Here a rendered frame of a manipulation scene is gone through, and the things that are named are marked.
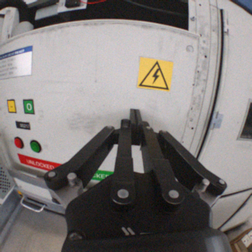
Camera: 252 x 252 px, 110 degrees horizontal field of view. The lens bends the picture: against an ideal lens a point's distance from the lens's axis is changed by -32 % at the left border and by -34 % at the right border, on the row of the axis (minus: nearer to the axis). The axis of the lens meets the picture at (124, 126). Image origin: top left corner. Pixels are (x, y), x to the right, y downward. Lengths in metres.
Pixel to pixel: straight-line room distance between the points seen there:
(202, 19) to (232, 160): 0.52
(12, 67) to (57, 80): 0.13
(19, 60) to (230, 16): 0.57
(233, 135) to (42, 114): 0.57
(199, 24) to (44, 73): 0.41
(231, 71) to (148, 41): 0.30
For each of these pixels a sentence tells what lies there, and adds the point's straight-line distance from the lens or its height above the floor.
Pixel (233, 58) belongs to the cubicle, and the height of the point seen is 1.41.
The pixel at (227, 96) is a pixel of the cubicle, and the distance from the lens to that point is 0.44.
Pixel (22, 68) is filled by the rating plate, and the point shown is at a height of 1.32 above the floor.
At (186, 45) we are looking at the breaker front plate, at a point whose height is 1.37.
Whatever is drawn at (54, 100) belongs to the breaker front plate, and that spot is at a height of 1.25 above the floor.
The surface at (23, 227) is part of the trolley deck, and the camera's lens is 0.56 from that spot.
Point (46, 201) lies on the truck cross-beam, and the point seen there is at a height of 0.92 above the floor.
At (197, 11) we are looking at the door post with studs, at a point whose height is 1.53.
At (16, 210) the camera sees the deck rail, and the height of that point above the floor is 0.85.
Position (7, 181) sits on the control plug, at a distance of 0.44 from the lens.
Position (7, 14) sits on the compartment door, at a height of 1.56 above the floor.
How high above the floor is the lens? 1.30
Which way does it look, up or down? 23 degrees down
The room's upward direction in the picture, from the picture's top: 5 degrees clockwise
